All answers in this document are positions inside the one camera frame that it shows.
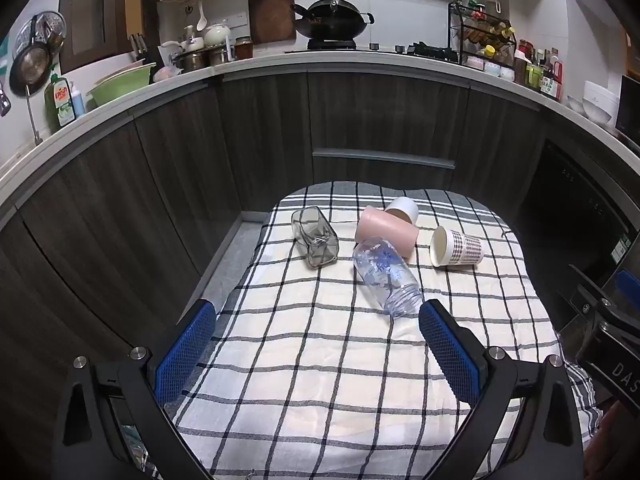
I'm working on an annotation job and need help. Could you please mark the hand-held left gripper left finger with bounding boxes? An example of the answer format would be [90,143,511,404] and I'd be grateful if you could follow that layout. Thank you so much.
[50,299,218,480]

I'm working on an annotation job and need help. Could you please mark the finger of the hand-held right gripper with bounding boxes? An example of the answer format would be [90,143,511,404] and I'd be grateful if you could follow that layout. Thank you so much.
[569,263,640,332]

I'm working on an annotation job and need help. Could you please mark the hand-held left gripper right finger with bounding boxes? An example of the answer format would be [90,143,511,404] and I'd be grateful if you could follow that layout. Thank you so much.
[417,299,587,480]

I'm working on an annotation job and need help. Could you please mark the clear plastic water bottle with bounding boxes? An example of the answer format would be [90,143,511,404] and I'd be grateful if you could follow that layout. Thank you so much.
[352,236,422,318]

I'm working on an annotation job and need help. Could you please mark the person's right forearm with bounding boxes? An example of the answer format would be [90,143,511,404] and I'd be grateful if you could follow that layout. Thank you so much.
[592,402,640,480]

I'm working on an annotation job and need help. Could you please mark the plaid paper cup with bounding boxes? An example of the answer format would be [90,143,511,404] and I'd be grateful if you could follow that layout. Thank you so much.
[430,225,484,267]

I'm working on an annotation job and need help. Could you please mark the pink cup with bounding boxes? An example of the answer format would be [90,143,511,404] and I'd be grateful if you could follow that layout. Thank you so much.
[355,205,420,262]

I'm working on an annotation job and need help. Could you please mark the white cup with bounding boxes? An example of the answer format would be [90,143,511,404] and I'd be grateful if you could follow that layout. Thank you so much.
[384,197,419,225]

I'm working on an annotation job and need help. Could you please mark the grey glass cup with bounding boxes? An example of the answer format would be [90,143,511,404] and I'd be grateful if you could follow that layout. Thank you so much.
[291,206,340,268]

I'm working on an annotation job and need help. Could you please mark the built-in black dishwasher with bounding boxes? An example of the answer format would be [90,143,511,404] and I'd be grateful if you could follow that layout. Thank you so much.
[515,137,638,306]

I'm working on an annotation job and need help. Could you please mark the black white checked cloth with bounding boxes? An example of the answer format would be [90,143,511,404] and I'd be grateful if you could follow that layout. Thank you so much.
[170,180,603,478]

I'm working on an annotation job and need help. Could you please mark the dark wood base cabinets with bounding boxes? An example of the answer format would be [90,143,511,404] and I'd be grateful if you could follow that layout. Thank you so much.
[0,67,551,461]

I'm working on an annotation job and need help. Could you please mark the black microwave oven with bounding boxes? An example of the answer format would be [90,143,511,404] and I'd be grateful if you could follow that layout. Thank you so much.
[615,74,640,137]

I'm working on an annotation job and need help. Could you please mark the stack of white bowls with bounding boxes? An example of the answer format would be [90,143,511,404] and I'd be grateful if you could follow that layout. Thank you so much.
[567,80,618,126]

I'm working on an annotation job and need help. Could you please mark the row of condiment bottles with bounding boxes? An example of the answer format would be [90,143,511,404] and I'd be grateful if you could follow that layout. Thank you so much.
[514,39,565,102]

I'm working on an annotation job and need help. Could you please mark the green plastic basin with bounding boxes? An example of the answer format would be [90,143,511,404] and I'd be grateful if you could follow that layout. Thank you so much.
[87,61,157,107]

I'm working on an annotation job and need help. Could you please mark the chrome faucet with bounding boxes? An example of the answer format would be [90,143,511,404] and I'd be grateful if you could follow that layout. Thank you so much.
[25,85,46,147]

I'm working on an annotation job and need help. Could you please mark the green dish soap bottle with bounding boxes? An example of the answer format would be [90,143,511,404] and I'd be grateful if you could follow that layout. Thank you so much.
[44,74,77,128]

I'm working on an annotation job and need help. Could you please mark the steel pot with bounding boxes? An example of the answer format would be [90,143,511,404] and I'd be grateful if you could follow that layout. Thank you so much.
[175,45,236,73]

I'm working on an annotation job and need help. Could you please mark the white electric kettle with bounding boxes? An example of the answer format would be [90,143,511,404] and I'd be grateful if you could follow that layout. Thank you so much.
[159,40,186,67]

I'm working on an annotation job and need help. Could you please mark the knife block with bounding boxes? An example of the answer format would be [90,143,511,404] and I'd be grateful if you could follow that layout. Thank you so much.
[129,32,158,68]

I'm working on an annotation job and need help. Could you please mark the black pot stand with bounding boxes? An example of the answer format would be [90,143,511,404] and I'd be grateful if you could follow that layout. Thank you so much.
[407,42,458,63]

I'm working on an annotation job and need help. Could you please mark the white kitchen countertop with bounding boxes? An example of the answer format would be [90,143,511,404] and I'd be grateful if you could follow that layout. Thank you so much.
[0,50,640,196]

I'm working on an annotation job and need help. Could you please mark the white teapot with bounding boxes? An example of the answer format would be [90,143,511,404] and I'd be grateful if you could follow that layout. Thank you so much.
[202,21,232,47]

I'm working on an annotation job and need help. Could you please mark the gas cooktop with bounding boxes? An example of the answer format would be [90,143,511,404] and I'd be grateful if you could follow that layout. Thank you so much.
[285,37,416,56]

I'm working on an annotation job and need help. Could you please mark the hanging frying pan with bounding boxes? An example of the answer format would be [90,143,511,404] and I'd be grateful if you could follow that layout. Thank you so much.
[9,15,52,98]

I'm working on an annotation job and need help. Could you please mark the wooden cutting board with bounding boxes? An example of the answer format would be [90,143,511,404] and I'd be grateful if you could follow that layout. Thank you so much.
[248,0,296,45]

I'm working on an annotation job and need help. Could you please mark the hanging steel strainer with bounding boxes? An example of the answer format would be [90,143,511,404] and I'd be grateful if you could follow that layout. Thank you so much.
[15,10,67,56]

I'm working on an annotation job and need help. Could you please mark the black wok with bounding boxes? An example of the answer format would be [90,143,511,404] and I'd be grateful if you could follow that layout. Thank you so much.
[291,0,375,41]

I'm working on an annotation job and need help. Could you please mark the metal drawer handle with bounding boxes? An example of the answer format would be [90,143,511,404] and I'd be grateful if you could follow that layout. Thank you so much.
[312,147,457,171]

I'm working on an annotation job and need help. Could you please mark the black wire spice rack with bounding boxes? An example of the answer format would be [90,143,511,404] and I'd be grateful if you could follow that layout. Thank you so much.
[448,2,517,68]

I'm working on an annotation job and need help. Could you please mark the dark wood wall cabinet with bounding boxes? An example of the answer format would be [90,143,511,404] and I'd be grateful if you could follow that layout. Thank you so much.
[59,0,146,75]

